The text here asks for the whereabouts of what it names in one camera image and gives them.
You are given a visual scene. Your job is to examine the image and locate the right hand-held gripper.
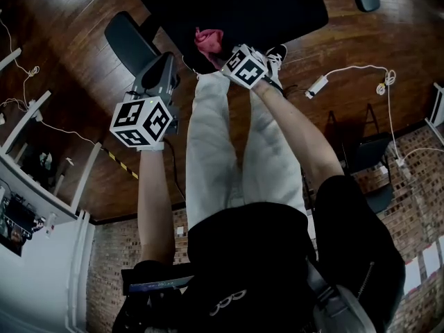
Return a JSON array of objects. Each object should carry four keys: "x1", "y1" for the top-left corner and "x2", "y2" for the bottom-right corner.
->
[{"x1": 221, "y1": 43, "x2": 270, "y2": 90}]

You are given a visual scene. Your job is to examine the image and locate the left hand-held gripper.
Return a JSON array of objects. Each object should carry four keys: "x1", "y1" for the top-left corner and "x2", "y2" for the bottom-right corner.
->
[{"x1": 110, "y1": 52, "x2": 180, "y2": 151}]

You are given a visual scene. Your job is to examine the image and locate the pink cloth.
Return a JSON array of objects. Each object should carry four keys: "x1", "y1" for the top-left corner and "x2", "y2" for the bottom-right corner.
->
[{"x1": 194, "y1": 27, "x2": 225, "y2": 64}]

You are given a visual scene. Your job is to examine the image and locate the black office chair seat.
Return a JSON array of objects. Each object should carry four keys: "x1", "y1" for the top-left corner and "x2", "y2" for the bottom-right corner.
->
[{"x1": 133, "y1": 0, "x2": 330, "y2": 76}]

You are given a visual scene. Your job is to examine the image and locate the person's left forearm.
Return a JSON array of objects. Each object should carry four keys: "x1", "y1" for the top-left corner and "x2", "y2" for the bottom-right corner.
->
[{"x1": 137, "y1": 149, "x2": 176, "y2": 265}]

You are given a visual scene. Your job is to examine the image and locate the person's right forearm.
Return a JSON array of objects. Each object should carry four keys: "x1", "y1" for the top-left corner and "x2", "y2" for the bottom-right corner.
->
[{"x1": 253, "y1": 80, "x2": 344, "y2": 187}]

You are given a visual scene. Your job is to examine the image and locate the black white sneaker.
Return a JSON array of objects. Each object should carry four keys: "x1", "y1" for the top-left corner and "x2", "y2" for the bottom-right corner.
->
[{"x1": 265, "y1": 44, "x2": 288, "y2": 79}]

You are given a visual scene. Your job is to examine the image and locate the white power adapter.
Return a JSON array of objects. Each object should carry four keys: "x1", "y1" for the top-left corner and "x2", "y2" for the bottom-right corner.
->
[{"x1": 305, "y1": 75, "x2": 329, "y2": 99}]

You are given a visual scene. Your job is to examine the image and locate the person's grey trousers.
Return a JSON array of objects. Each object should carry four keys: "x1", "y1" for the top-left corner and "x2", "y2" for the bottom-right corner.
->
[{"x1": 185, "y1": 69, "x2": 309, "y2": 235}]

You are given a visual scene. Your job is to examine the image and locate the black yellow striped tape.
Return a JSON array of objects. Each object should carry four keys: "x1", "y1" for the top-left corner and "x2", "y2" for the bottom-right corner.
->
[{"x1": 100, "y1": 146, "x2": 139, "y2": 180}]

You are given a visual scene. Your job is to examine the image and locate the white desk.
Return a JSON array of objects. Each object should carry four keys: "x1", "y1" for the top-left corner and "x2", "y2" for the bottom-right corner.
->
[
  {"x1": 0, "y1": 90, "x2": 101, "y2": 228},
  {"x1": 0, "y1": 46, "x2": 22, "y2": 72}
]

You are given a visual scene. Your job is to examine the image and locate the black folding chair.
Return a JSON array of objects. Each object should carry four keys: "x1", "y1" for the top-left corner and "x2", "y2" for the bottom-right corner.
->
[{"x1": 325, "y1": 102, "x2": 396, "y2": 214}]

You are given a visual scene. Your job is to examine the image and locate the person's black shirt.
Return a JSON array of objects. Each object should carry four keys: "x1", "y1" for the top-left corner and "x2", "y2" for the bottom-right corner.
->
[{"x1": 112, "y1": 173, "x2": 407, "y2": 333}]

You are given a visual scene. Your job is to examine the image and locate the small black monitor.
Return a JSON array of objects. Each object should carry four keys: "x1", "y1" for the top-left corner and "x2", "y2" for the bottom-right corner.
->
[{"x1": 121, "y1": 268, "x2": 195, "y2": 295}]

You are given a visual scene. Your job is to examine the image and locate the grey crossbody bag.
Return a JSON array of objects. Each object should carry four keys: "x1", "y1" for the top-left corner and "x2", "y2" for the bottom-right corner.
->
[{"x1": 311, "y1": 262, "x2": 377, "y2": 333}]

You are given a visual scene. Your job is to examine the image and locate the white paper sheet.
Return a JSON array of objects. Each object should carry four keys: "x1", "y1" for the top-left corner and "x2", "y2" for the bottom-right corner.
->
[
  {"x1": 404, "y1": 257, "x2": 422, "y2": 293},
  {"x1": 421, "y1": 244, "x2": 444, "y2": 280}
]

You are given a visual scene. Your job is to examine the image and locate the white power cable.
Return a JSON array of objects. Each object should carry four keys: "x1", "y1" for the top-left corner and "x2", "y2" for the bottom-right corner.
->
[{"x1": 0, "y1": 17, "x2": 41, "y2": 79}]

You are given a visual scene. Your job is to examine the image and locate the white coiled cable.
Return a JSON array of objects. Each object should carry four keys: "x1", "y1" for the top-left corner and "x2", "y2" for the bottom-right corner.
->
[{"x1": 321, "y1": 64, "x2": 406, "y2": 168}]

